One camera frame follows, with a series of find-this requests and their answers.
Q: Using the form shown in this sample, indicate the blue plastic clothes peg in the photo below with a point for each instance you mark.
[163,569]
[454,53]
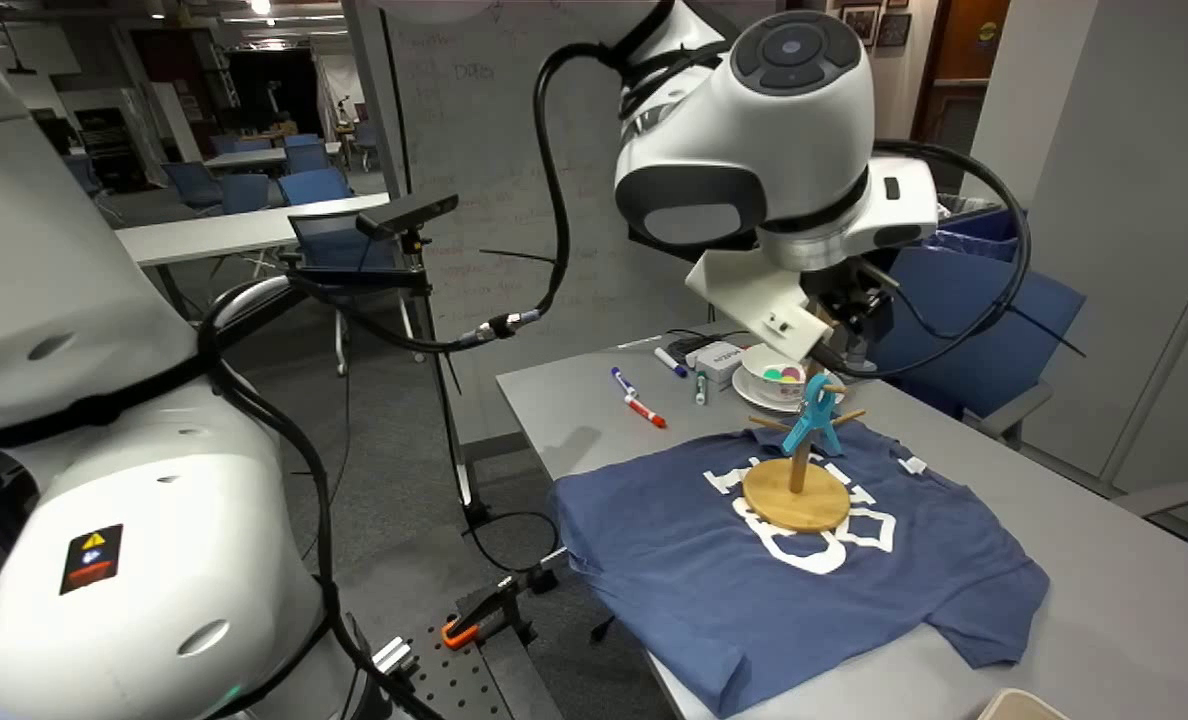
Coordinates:
[816,411]

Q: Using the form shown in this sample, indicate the blue recycling bin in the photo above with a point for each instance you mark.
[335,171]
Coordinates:
[977,235]

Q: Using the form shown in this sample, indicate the white bowl with toys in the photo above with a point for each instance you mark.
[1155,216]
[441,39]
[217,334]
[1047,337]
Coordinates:
[768,369]

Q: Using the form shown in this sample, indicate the wooden mug tree stand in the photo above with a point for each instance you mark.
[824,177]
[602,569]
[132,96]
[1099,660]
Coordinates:
[799,488]

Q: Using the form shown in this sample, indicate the blue office chair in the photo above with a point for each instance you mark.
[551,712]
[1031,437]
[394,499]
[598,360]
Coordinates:
[938,349]

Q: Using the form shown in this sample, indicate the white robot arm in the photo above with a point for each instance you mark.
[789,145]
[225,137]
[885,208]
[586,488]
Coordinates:
[156,572]

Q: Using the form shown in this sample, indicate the small white cardboard box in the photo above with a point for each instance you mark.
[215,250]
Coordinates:
[723,357]

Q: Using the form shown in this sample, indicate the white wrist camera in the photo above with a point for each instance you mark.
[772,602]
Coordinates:
[763,298]

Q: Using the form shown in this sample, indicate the orange black clamp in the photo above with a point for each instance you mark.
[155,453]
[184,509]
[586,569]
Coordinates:
[487,612]

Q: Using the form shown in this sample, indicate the white plate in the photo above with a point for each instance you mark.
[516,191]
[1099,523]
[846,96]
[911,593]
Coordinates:
[764,399]

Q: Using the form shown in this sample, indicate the blue t-shirt with print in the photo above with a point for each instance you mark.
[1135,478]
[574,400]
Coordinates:
[740,611]

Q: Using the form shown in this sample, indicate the blue marker pen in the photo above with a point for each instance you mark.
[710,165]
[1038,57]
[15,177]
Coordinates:
[621,381]

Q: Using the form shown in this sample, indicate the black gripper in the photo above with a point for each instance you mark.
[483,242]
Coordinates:
[859,315]

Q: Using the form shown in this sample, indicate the red marker pen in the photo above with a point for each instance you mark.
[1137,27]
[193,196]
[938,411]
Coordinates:
[645,414]

